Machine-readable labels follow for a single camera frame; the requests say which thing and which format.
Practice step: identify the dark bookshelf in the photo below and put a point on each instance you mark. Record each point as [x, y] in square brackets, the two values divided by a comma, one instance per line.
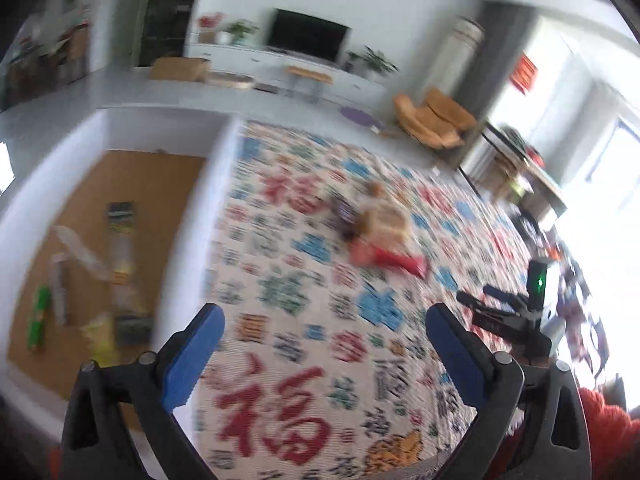
[164, 29]

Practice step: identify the orange lounge chair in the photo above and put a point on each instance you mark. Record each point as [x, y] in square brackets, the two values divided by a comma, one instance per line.
[437, 123]

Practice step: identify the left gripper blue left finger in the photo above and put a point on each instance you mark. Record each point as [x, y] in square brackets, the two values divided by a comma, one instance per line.
[166, 379]

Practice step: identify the dark wooden side table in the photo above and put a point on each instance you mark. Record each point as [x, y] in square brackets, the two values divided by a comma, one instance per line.
[498, 167]

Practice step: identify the green plant pair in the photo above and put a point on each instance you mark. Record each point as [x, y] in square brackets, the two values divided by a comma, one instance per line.
[372, 62]

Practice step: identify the black television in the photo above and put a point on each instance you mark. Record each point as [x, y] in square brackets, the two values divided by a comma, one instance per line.
[307, 35]

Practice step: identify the red wall hanging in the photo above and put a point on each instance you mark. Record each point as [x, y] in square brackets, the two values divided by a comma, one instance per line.
[524, 74]

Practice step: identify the white cardboard box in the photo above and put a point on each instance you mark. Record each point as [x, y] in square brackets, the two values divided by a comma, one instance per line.
[175, 167]

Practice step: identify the red flower vase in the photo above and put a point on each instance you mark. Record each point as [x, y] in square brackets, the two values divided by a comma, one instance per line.
[207, 26]

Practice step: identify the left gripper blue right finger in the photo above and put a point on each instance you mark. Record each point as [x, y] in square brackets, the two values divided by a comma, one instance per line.
[489, 382]

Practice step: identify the brown cardboard box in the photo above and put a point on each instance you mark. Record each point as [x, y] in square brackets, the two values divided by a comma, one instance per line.
[179, 69]

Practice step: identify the dark chocolate bar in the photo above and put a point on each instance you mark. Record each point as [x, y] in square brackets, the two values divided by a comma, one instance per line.
[345, 215]

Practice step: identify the white standing air conditioner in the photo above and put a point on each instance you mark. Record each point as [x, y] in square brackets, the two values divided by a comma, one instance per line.
[456, 54]

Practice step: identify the white tv cabinet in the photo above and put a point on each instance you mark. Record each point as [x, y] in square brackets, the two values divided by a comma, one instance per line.
[273, 68]

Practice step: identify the bread loaf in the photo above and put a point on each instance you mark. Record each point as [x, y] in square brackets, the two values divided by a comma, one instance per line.
[384, 225]

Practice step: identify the dining table with chairs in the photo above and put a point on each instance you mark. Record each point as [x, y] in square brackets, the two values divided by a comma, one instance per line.
[39, 70]

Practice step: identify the green potted plant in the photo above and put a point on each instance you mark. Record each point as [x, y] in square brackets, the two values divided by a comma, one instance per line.
[240, 30]

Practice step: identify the clear wrapper snack stick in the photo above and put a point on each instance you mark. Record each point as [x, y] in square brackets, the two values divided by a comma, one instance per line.
[77, 249]

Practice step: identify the clear long snack packet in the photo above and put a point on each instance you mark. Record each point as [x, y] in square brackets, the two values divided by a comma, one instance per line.
[58, 276]

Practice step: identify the wooden bench stool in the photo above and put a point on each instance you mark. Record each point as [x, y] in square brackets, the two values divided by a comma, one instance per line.
[320, 81]

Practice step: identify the yellow snack bag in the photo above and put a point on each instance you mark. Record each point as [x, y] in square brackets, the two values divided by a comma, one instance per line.
[100, 336]

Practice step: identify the patterned woven table cloth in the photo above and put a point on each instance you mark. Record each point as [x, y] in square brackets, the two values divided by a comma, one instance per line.
[324, 370]

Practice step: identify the black yellow long snack pack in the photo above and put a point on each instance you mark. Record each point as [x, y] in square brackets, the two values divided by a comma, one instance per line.
[132, 319]

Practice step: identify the red snack packet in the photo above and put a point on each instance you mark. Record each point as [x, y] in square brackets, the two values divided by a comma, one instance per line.
[370, 256]

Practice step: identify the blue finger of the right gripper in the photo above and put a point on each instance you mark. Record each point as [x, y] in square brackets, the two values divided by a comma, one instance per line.
[502, 296]
[473, 303]

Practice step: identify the purple round floor mat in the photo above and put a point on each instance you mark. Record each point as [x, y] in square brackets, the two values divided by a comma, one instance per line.
[360, 118]

